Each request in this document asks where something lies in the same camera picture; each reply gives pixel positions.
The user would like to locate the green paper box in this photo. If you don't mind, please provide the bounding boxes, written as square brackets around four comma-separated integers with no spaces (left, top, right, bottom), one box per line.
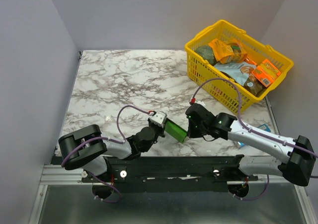
[165,118,187,143]

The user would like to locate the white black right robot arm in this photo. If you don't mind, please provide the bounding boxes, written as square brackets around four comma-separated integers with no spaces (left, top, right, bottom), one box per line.
[185,103,316,187]

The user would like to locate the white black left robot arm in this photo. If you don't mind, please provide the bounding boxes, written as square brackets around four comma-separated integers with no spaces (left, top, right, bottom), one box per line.
[58,115,166,182]

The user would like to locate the orange cracker box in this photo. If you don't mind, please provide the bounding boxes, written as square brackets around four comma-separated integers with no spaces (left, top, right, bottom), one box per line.
[252,59,281,87]

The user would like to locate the yellow plastic shopping basket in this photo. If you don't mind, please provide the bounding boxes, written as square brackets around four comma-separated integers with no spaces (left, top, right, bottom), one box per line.
[185,20,294,113]

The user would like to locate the small blue white packet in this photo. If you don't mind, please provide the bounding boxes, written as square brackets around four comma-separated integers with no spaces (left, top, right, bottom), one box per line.
[237,142,245,149]

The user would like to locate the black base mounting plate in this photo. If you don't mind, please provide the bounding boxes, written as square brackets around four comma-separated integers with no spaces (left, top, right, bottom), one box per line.
[82,155,258,197]

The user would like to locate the light blue snack bag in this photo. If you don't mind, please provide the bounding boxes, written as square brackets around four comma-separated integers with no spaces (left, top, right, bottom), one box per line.
[214,62,256,87]

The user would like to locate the teal small card packet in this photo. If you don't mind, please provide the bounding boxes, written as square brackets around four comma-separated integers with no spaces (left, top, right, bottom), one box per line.
[257,124,271,133]

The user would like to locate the orange snack bag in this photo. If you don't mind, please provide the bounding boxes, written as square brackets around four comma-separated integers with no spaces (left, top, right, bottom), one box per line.
[208,38,247,64]

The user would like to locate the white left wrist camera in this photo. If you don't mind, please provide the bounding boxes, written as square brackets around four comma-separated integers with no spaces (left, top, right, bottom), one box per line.
[149,111,167,128]

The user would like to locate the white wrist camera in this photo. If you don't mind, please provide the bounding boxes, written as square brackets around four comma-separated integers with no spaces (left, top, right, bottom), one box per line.
[149,111,167,128]
[195,100,206,106]

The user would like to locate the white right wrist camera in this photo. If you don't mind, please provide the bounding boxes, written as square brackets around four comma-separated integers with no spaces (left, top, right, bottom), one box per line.
[195,100,206,106]

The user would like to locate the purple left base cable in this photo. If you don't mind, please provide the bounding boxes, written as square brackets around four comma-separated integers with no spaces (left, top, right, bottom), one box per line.
[85,170,122,204]

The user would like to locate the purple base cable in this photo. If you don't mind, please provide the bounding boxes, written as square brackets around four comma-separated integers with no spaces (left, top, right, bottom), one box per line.
[232,174,270,201]
[85,170,122,204]

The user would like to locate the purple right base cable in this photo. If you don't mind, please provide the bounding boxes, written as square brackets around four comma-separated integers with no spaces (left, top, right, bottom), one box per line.
[232,174,270,201]

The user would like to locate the aluminium frame rail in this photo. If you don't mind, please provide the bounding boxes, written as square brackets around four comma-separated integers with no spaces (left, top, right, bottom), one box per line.
[40,165,83,185]

